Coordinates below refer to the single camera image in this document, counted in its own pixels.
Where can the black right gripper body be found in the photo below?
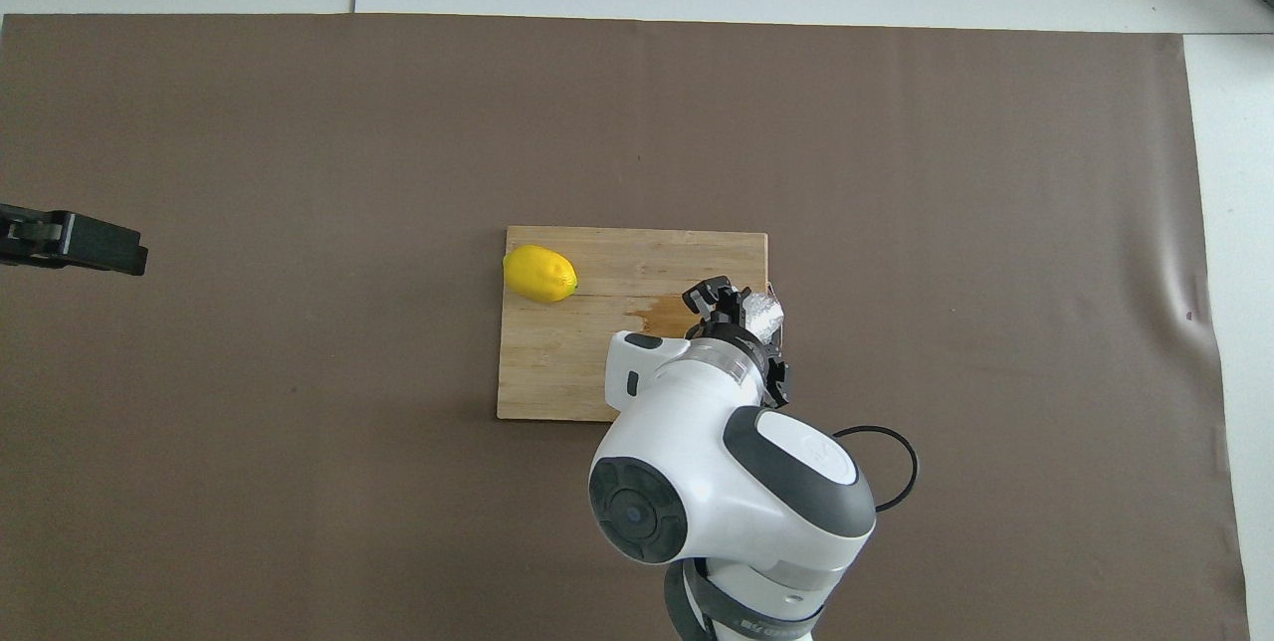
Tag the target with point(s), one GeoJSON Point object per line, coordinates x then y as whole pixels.
{"type": "Point", "coordinates": [742, 332]}

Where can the yellow lemon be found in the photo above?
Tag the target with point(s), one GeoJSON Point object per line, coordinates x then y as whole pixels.
{"type": "Point", "coordinates": [539, 274]}

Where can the wooden cutting board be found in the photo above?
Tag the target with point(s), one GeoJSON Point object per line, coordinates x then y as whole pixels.
{"type": "Point", "coordinates": [557, 372]}

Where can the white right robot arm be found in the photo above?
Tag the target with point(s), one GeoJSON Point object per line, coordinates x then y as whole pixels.
{"type": "Point", "coordinates": [717, 482]}

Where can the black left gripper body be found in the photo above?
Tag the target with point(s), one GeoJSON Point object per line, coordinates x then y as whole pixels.
{"type": "Point", "coordinates": [30, 235]}

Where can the brown paper table mat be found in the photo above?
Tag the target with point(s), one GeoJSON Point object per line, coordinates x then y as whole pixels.
{"type": "Point", "coordinates": [299, 522]}

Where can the small clear glass cup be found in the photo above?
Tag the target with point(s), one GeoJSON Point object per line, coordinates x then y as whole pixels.
{"type": "Point", "coordinates": [766, 318]}

